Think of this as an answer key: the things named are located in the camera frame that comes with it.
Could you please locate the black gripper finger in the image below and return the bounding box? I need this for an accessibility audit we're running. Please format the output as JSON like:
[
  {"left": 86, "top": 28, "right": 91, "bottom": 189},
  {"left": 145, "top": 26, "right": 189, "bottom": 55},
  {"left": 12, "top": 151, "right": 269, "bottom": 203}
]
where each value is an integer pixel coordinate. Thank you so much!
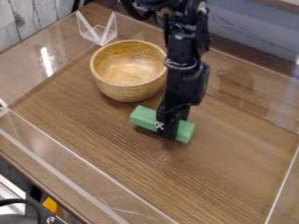
[{"left": 155, "top": 108, "right": 191, "bottom": 140}]

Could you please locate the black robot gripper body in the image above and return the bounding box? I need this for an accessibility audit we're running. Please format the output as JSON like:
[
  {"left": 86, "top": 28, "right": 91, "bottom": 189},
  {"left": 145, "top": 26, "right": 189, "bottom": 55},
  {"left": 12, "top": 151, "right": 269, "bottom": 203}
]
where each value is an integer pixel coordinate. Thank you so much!
[{"left": 158, "top": 59, "right": 210, "bottom": 117}]

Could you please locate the green rectangular block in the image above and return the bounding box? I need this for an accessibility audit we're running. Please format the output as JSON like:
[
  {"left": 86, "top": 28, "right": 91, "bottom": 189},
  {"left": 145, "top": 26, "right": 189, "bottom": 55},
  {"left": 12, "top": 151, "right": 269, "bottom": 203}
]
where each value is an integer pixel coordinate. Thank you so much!
[{"left": 130, "top": 105, "right": 197, "bottom": 144}]

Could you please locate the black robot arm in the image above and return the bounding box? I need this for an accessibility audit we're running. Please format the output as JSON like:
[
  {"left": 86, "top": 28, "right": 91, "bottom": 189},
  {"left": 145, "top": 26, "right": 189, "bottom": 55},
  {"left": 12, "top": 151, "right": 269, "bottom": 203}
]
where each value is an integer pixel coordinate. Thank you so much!
[{"left": 121, "top": 0, "right": 211, "bottom": 144}]

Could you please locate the brown wooden bowl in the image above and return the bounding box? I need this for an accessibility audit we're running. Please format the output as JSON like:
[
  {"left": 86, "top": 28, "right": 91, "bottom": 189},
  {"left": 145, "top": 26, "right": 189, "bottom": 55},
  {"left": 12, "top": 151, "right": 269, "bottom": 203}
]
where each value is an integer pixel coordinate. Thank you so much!
[{"left": 90, "top": 39, "right": 167, "bottom": 102}]

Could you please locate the yellow and black device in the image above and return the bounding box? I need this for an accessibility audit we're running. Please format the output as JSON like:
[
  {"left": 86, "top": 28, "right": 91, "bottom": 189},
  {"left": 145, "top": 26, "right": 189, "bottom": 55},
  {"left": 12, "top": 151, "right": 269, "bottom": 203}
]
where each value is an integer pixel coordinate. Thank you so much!
[{"left": 42, "top": 196, "right": 75, "bottom": 224}]

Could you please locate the clear acrylic corner bracket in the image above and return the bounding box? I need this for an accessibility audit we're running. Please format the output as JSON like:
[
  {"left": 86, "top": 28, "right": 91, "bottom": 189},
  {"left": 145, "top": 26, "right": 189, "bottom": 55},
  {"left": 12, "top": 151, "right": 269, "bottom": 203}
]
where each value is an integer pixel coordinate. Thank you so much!
[{"left": 75, "top": 11, "right": 118, "bottom": 46}]

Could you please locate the clear acrylic tray wall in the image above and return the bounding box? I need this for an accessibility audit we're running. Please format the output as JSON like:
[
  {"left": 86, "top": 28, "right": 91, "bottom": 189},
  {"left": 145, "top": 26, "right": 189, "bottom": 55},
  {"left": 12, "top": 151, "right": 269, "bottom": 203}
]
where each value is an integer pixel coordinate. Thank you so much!
[{"left": 0, "top": 99, "right": 179, "bottom": 224}]

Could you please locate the black cable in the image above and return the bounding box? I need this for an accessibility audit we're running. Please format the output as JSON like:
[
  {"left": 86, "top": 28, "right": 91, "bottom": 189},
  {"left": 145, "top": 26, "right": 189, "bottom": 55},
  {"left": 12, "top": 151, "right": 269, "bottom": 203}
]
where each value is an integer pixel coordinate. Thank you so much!
[{"left": 0, "top": 199, "right": 43, "bottom": 224}]

